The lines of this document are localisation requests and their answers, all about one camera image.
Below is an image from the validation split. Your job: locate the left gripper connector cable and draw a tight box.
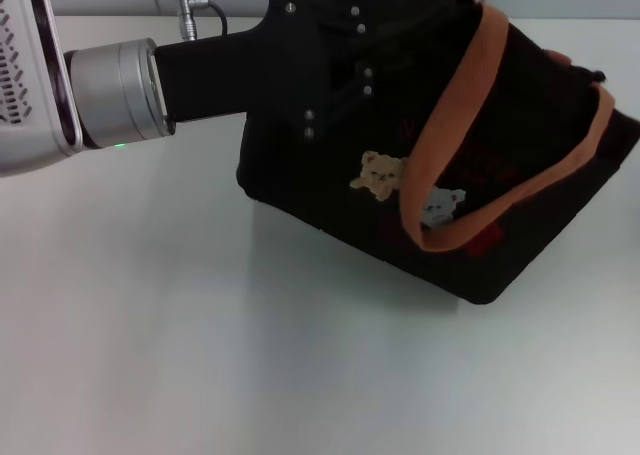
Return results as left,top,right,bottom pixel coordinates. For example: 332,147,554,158
177,0,229,41

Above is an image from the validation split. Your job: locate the black bag with orange handles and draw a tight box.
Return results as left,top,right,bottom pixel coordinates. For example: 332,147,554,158
235,0,640,306

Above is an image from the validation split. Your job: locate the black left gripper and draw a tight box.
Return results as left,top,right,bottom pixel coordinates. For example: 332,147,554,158
153,0,377,142

